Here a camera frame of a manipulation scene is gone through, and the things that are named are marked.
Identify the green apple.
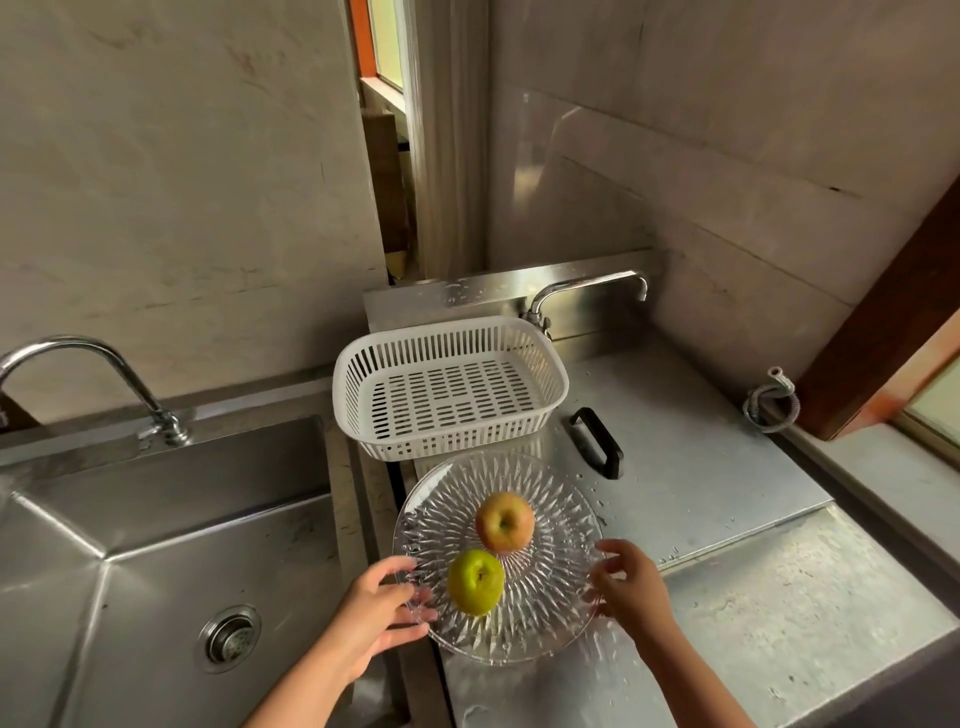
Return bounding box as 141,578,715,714
446,548,507,618

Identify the stainless steel sink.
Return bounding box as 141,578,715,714
0,374,410,728

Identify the metal sink drain strainer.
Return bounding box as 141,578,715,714
196,604,264,674

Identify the yellow-red apple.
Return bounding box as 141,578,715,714
474,491,537,556

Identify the clear cut-glass plate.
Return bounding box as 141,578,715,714
392,449,605,667

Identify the black handle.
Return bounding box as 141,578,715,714
567,407,625,481

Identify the orange framed window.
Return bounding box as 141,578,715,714
348,0,410,99

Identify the person's left hand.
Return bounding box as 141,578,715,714
314,555,439,687

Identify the white slotted plastic basket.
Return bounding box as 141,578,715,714
332,315,570,463

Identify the straight-spout chrome faucet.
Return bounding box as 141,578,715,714
523,269,650,339

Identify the stainless steel cover panel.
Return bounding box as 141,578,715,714
397,337,835,571

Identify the person's right forearm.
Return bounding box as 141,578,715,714
637,622,759,728

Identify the curved chrome gooseneck faucet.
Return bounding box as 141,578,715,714
0,335,193,449

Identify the grey coiled hose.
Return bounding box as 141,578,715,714
742,366,802,435

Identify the person's right hand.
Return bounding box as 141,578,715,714
584,538,681,652

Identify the dark wooden window frame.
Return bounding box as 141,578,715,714
794,176,960,466

